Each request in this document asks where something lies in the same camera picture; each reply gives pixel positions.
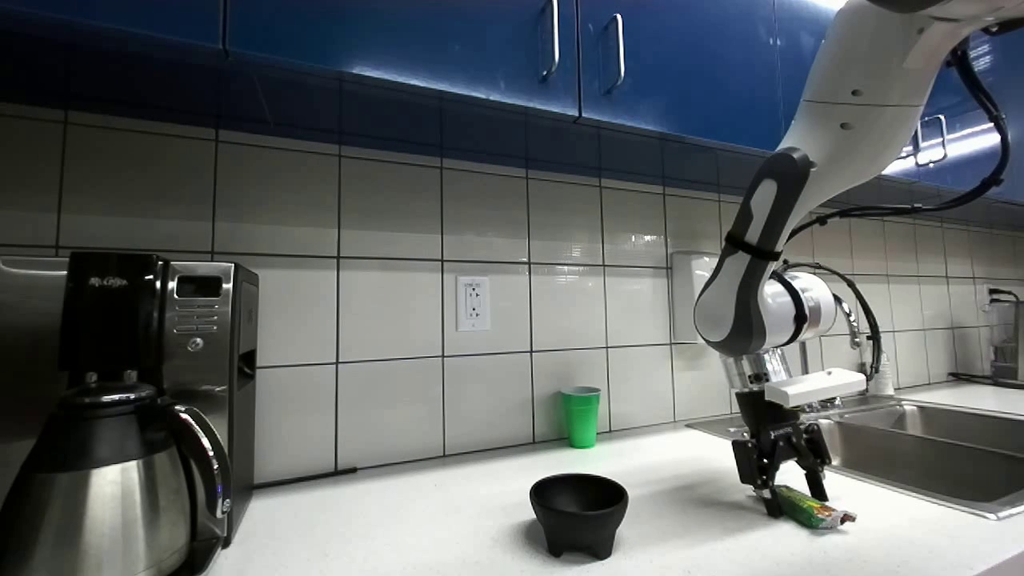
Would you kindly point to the green granola bar packet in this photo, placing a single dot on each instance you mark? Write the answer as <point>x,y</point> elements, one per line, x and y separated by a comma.
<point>811,513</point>

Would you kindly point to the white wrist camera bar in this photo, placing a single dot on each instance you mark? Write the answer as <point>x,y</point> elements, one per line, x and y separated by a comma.
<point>818,385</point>

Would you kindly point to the blender on far counter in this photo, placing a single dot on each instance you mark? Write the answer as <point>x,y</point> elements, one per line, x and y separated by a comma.
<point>1006,336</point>

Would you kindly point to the black steel coffee maker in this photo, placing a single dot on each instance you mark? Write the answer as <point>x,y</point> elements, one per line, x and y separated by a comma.
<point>144,466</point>

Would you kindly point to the blue upper cabinets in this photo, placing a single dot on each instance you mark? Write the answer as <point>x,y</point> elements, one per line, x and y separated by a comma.
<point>431,76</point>

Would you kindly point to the green plastic cup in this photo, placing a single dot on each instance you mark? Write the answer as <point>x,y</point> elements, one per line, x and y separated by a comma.
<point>579,418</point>

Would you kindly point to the white wall outlet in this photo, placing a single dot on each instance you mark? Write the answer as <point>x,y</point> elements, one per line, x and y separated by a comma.
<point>470,302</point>

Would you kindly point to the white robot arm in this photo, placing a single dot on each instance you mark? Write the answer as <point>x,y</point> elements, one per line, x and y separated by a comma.
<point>859,111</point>

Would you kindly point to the black bowl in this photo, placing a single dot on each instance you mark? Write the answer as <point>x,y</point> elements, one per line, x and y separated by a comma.
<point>579,513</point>

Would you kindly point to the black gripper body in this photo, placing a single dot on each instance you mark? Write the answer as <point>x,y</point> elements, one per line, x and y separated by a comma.
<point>775,435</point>

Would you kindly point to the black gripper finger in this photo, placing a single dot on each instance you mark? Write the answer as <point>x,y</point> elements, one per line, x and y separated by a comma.
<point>818,483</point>
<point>773,499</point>

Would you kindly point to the stainless steel double sink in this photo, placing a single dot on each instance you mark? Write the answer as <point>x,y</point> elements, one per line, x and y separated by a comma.
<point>960,460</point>

